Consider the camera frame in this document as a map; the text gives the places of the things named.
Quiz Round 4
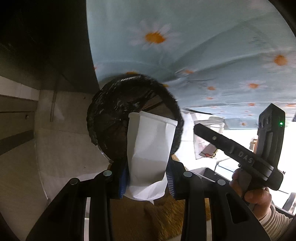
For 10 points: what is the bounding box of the white paper cup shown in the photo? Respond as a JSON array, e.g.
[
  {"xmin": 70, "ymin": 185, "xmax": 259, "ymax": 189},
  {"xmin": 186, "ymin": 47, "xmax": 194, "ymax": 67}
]
[{"xmin": 125, "ymin": 111, "xmax": 178, "ymax": 201}]

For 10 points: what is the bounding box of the black trash bin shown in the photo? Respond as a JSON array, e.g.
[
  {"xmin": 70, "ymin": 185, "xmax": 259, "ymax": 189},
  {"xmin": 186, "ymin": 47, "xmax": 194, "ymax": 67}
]
[{"xmin": 86, "ymin": 74, "xmax": 184, "ymax": 163}]

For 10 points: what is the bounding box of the person's right hand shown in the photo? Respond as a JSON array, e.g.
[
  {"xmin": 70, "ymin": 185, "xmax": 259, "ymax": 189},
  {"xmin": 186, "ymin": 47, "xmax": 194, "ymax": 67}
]
[{"xmin": 230, "ymin": 169, "xmax": 272, "ymax": 220}]

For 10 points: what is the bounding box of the striped sweater sleeve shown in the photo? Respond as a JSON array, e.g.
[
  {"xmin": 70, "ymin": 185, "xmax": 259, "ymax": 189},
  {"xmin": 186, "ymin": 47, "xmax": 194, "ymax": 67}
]
[{"xmin": 259, "ymin": 205, "xmax": 292, "ymax": 241}]

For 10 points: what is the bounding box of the daisy print tablecloth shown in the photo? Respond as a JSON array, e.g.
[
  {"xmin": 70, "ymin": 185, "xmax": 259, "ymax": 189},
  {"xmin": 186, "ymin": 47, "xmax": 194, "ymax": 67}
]
[{"xmin": 86, "ymin": 1, "xmax": 295, "ymax": 128}]

